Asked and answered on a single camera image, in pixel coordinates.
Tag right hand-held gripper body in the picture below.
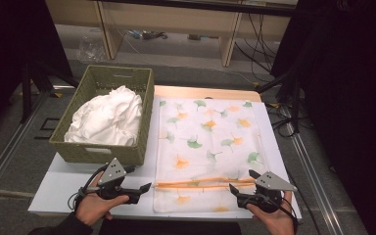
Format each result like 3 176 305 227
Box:
237 170 299 213

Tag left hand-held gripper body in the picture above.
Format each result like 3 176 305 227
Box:
96 157 141 206

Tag green woven basket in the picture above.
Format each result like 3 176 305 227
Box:
48 64 155 166

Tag white cloth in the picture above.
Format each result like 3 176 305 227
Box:
64 85 144 147

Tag leaf print mesh laundry bag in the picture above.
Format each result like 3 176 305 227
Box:
152 97 269 214

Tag person's right hand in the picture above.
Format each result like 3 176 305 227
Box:
246 190 297 235

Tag person's left hand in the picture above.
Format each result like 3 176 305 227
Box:
73 185 130 227

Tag white board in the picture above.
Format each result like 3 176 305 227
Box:
27 97 303 220

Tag black metal stand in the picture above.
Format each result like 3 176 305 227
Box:
255 69 304 134
19 59 80 124

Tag black curtain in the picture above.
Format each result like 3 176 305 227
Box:
0 0 75 146
269 0 376 235

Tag clear plastic bag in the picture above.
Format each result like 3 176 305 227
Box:
77 34 108 64

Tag light wooden desk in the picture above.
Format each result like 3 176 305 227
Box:
44 0 299 69

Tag left hand-held gripper cable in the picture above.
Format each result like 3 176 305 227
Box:
67 164 110 211

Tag hand-held gripper cable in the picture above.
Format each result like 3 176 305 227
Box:
258 193 300 233
67 164 110 211

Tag right hand-held gripper cable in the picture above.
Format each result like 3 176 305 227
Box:
258 193 300 233

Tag metal floor rail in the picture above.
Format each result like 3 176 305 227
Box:
0 90 53 208
278 107 346 235

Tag black floor cables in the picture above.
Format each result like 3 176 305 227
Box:
266 103 297 139

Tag hanging black cables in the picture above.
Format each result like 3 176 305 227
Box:
234 13 276 74

